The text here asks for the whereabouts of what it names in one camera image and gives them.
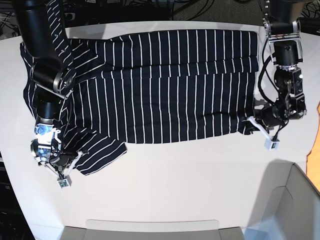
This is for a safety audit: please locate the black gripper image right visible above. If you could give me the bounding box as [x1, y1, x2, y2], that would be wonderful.
[254, 104, 283, 129]

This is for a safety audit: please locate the navy white striped T-shirt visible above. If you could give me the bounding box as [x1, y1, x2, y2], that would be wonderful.
[19, 29, 260, 177]

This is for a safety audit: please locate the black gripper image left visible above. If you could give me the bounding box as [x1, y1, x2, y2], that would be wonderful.
[51, 152, 77, 169]

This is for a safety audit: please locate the orange cloth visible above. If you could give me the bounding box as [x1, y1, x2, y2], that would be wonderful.
[306, 101, 320, 195]

